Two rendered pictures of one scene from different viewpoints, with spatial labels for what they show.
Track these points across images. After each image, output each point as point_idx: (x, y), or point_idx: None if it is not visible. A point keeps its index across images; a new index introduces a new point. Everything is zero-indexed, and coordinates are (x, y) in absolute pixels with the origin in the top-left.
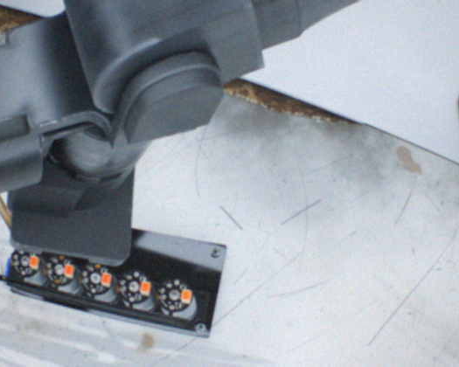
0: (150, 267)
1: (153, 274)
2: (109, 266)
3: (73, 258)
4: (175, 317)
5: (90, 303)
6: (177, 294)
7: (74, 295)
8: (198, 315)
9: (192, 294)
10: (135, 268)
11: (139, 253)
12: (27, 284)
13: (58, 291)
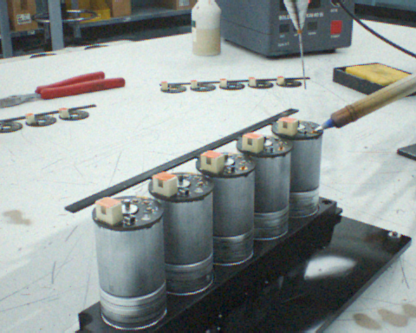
0: (234, 323)
1: (219, 323)
2: (267, 284)
3: (303, 257)
4: (89, 201)
5: (191, 152)
6: (123, 211)
7: (214, 146)
8: (98, 323)
9: (108, 226)
10: (244, 308)
11: (268, 319)
12: (262, 123)
13: (232, 137)
